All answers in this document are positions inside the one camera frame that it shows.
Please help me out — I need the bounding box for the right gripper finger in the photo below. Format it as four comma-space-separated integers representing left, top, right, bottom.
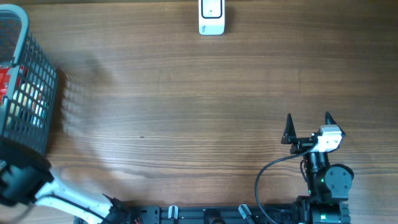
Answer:
280, 113, 297, 144
325, 111, 346, 137

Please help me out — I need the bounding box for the grey plastic shopping basket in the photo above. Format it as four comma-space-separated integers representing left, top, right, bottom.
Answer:
1, 4, 59, 155

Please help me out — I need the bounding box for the black camera cable right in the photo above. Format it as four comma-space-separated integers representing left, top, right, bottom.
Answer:
254, 141, 318, 224

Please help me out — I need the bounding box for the white barcode scanner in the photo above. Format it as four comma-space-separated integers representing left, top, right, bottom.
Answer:
198, 0, 225, 35

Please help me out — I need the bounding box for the red snack bag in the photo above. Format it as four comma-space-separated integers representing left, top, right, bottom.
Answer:
0, 67, 13, 105

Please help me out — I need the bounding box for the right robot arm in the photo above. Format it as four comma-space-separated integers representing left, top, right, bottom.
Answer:
281, 112, 354, 224

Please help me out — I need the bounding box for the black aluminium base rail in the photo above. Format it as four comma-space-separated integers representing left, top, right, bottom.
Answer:
73, 203, 351, 224

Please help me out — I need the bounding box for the large cream snack bag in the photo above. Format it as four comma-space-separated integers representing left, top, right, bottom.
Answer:
9, 83, 49, 129

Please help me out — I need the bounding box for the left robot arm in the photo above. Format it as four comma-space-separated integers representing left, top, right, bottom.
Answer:
1, 137, 130, 223

